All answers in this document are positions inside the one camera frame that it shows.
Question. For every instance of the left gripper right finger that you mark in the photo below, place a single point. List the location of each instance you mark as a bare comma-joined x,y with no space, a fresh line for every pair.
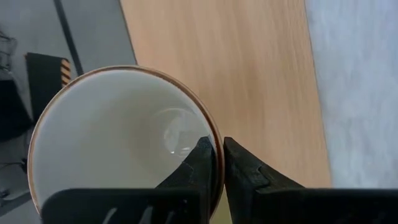
280,205

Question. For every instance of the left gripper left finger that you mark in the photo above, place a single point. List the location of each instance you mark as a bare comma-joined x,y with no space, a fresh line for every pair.
140,205

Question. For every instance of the red mug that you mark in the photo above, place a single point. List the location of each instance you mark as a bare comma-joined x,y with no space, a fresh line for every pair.
109,130

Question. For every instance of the wooden shelf board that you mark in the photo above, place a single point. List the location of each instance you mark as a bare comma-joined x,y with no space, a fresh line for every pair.
233,62

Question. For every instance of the black striped floor mat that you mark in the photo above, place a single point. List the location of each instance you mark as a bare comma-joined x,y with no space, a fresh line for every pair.
43,81

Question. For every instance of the black floor object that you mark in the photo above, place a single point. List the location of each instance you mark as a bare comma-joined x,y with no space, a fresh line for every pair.
14,109

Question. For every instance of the black metal shelf frame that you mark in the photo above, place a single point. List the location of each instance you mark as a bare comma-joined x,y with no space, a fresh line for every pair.
68,37

